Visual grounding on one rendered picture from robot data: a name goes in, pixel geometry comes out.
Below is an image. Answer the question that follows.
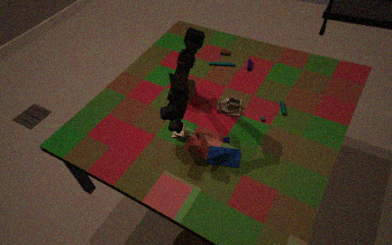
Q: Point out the blue flat rectangular plate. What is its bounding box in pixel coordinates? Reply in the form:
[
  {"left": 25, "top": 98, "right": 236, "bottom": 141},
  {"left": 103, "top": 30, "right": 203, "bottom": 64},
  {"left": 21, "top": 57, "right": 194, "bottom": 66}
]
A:
[{"left": 206, "top": 146, "right": 241, "bottom": 168}]

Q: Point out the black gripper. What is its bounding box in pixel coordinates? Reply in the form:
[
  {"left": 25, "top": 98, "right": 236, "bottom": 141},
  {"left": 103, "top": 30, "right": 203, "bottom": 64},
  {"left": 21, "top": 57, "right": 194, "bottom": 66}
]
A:
[{"left": 169, "top": 101, "right": 187, "bottom": 133}]

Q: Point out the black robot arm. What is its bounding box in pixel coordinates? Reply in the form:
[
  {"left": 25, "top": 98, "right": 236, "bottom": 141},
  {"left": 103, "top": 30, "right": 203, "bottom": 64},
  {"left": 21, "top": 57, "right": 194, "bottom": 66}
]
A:
[{"left": 160, "top": 27, "right": 205, "bottom": 121}]

